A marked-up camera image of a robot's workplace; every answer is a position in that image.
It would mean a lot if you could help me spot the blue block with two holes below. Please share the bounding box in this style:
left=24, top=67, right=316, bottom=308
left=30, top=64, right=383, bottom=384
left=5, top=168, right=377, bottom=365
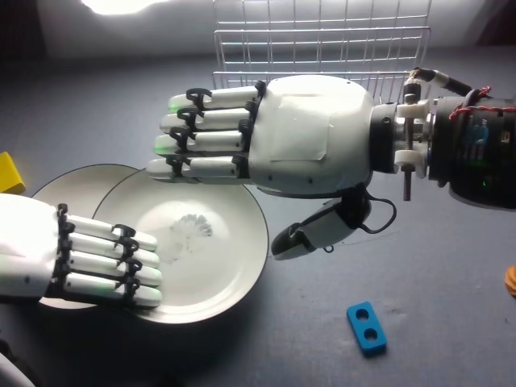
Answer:
left=347, top=301, right=388, bottom=358

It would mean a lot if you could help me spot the yellow block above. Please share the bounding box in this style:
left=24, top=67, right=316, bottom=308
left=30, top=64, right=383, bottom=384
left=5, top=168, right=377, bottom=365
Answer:
left=0, top=152, right=27, bottom=194

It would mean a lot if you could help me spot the white plate with black rim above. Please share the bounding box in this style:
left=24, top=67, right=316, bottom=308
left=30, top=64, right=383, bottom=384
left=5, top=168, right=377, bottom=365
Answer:
left=94, top=167, right=270, bottom=326
left=30, top=163, right=146, bottom=311

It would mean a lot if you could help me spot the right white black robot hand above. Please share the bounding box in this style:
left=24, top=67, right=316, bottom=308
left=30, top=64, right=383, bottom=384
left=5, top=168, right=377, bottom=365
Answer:
left=147, top=75, right=398, bottom=261

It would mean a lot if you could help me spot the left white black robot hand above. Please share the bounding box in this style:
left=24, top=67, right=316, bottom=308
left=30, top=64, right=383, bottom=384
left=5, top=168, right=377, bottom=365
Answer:
left=0, top=193, right=164, bottom=311

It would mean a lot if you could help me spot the silver wire dish rack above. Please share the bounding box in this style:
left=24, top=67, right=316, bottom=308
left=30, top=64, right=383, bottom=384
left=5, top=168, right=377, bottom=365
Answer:
left=211, top=0, right=432, bottom=106

